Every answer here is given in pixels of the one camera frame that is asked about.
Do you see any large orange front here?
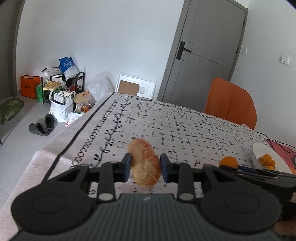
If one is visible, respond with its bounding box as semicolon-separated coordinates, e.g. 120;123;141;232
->
262;154;273;166

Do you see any large orange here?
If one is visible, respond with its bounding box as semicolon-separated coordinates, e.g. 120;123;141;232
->
262;154;273;166
219;156;239;169

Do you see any peeled pomelo segment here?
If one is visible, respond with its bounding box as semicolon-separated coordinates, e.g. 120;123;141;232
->
127;138;162;188

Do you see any large orange back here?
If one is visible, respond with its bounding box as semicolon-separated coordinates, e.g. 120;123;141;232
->
219;156;239;169

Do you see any person's right hand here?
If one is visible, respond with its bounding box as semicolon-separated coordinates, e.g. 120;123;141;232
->
273;220;296;240

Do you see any red orange table mat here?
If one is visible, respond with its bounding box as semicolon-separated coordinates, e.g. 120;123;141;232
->
266;140;295;174

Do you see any patterned white tablecloth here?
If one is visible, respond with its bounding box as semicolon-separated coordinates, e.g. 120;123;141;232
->
1;93;264;240

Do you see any white ceramic plate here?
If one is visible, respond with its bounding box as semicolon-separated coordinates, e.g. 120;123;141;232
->
252;143;292;174

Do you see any white shopping bag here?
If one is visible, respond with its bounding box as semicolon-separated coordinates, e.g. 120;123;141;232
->
49;90;76;123

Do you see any black slipper back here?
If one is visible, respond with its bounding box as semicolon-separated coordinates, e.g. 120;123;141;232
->
45;113;55;131

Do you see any black slipper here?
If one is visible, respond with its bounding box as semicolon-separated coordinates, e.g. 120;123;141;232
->
45;113;55;131
29;123;51;136

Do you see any clear plastic bag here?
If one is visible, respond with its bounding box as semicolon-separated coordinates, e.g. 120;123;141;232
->
87;77;114;101

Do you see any orange chair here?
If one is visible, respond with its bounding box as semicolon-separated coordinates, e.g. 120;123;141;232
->
204;78;257;130

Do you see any white framed board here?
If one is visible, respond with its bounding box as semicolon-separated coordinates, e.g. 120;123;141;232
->
116;74;156;99

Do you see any black slipper front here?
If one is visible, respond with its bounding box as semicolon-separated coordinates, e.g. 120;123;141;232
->
29;123;51;136

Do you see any black metal rack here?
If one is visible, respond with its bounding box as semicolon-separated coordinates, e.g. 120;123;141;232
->
41;67;85;103

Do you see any green box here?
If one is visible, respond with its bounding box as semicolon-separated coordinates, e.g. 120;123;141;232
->
36;84;45;104

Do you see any blue white plastic bag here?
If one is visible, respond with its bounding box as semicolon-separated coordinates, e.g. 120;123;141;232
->
59;57;79;79

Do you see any green floor mat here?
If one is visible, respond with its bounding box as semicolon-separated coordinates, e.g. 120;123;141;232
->
1;97;24;125

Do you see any orange paper bag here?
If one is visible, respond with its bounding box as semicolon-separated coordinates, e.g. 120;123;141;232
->
20;75;41;99

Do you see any grey door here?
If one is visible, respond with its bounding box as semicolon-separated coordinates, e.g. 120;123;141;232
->
157;0;248;111

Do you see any black cable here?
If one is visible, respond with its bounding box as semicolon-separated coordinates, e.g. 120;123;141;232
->
256;131;296;155

